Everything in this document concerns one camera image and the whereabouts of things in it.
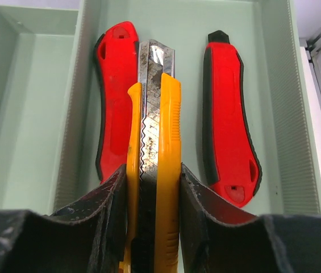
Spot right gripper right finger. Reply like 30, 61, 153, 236
180, 166, 321, 272

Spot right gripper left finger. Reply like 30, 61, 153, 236
0, 166, 127, 272

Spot red black pliers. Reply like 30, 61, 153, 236
93, 21, 139, 183

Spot orange utility knife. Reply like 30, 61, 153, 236
120, 39, 181, 272

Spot green plastic toolbox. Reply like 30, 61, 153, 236
0, 1, 321, 214

